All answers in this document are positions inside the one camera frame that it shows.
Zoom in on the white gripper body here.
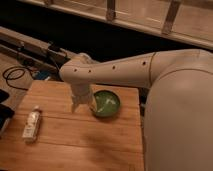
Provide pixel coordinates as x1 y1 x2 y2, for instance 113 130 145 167
71 84 93 104

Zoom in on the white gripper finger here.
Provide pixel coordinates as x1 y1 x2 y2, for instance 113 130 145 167
71 103 79 113
89 99 97 112

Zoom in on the white plastic bottle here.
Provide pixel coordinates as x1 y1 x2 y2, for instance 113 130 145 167
22 106 42 143

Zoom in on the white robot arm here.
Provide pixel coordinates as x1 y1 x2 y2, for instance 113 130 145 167
59 49 213 171

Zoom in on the green ceramic bowl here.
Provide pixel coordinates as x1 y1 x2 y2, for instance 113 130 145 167
93 90 120 118

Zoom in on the black device at left edge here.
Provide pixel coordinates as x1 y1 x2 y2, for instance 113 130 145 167
0 89 15 137

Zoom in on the black connector box on rail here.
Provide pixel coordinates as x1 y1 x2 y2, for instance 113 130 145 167
47 42 62 57

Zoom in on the metal floor rail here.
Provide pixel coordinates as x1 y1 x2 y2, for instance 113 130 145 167
0 26 75 73

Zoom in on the black coiled cable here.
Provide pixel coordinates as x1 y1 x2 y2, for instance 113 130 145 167
2 65 34 91

